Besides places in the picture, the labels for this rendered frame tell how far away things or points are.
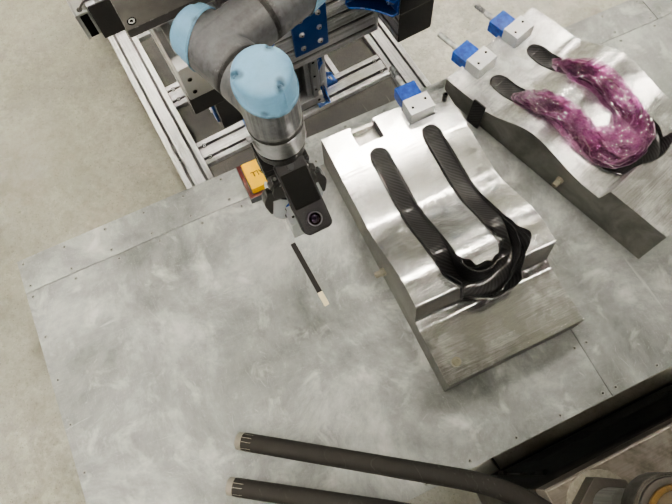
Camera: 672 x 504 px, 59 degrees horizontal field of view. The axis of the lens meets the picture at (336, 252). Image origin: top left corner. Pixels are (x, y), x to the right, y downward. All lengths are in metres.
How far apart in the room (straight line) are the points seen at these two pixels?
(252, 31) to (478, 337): 0.60
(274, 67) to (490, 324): 0.58
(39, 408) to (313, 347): 1.22
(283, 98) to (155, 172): 1.55
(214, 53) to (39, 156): 1.73
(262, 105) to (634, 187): 0.70
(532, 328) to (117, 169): 1.64
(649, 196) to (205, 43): 0.78
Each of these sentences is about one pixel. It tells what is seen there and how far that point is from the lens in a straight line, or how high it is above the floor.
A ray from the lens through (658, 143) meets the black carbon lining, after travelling 1.27.
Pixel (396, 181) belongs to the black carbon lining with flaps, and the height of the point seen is 0.88.
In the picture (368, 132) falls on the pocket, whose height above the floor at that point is 0.86.
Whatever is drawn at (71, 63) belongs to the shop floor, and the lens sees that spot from 2.63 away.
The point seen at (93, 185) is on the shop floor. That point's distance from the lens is 2.30.
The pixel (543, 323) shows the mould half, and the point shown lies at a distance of 1.07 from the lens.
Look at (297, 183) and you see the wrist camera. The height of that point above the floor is 1.11.
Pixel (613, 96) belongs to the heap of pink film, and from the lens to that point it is 1.25.
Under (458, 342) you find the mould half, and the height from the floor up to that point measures 0.86.
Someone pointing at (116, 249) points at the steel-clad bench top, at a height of 0.80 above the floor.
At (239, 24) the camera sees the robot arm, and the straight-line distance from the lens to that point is 0.79.
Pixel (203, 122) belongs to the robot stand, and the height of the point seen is 0.21.
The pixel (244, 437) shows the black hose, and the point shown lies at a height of 0.83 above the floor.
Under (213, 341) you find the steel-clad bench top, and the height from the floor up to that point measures 0.80.
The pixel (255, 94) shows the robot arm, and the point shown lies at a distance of 0.70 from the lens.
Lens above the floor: 1.86
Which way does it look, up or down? 69 degrees down
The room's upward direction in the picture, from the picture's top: 7 degrees counter-clockwise
